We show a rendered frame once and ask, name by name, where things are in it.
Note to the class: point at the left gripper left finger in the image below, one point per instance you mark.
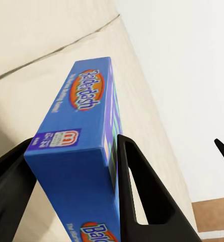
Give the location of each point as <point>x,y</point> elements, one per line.
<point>17,181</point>

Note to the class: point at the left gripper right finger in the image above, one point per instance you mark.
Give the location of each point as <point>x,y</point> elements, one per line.
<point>166,221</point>

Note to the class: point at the bed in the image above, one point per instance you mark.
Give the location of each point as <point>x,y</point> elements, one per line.
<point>40,40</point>

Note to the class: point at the board game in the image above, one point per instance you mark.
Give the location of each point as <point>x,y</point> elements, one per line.
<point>74,153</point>

